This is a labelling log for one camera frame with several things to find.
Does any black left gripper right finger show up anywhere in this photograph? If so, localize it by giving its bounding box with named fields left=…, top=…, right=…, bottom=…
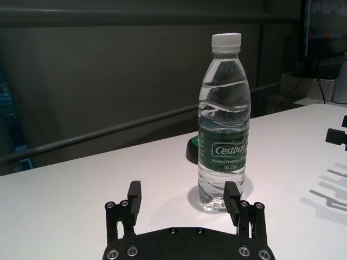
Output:
left=223, top=180, right=268, bottom=241

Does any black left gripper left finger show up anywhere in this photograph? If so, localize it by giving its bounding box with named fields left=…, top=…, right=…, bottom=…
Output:
left=105, top=180, right=143, bottom=244

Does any clear Cestbon water bottle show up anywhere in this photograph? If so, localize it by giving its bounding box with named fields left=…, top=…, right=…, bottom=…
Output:
left=197, top=32, right=250, bottom=212

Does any white flask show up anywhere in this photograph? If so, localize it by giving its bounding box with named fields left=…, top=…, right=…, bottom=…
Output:
left=333, top=53, right=347, bottom=103

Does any white rectangular box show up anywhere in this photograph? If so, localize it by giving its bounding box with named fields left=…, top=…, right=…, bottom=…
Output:
left=280, top=71, right=339, bottom=103

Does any green YES push button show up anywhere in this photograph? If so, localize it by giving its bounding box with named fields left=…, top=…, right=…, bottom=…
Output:
left=184, top=137, right=203, bottom=165

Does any dark computer monitor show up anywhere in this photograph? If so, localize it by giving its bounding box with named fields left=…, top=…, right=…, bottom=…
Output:
left=299, top=0, right=347, bottom=64

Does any blue metal shelf upright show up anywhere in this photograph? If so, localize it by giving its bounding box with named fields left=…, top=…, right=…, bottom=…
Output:
left=0, top=67, right=33, bottom=174

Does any thin black hanging cable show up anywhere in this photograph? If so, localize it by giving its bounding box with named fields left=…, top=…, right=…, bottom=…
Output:
left=314, top=60, right=326, bottom=105

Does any grey horizontal metal rail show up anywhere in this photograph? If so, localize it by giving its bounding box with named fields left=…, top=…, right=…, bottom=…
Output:
left=0, top=82, right=280, bottom=163

